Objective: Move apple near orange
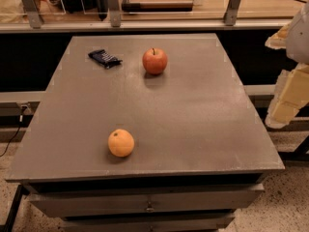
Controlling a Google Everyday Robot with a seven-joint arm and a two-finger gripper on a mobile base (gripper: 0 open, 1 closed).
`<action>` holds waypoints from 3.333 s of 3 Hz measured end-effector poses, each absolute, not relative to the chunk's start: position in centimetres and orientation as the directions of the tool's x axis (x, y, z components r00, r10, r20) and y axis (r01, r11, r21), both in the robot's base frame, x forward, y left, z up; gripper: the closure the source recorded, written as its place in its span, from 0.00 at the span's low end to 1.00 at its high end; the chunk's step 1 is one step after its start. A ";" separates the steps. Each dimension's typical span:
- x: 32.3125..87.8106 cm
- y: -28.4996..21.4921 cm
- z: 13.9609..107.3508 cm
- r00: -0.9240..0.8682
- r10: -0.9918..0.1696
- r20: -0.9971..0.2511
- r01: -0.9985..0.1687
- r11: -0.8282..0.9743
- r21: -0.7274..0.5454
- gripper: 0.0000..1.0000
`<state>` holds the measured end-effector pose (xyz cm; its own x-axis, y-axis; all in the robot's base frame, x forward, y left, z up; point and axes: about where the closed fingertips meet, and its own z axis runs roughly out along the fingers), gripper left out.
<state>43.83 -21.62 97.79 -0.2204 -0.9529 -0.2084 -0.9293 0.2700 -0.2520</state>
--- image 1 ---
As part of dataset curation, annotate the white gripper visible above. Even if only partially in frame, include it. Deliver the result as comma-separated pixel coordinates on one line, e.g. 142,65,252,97
265,2,309,129

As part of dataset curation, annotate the red apple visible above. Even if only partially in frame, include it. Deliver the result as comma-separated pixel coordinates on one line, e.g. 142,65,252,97
142,48,168,75

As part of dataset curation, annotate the grey drawer cabinet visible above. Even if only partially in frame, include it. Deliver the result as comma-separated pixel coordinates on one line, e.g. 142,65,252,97
7,34,283,232

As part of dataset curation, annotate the dark blue snack packet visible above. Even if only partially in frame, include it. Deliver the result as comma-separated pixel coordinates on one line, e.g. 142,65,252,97
88,49,122,69

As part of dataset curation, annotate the orange fruit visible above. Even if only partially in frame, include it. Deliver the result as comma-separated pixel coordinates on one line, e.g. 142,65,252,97
108,129,135,158

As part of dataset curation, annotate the metal railing frame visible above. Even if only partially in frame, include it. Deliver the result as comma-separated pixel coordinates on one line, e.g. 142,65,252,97
0,0,309,33

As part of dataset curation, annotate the black cable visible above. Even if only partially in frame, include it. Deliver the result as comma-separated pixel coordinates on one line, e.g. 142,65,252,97
0,102,30,158

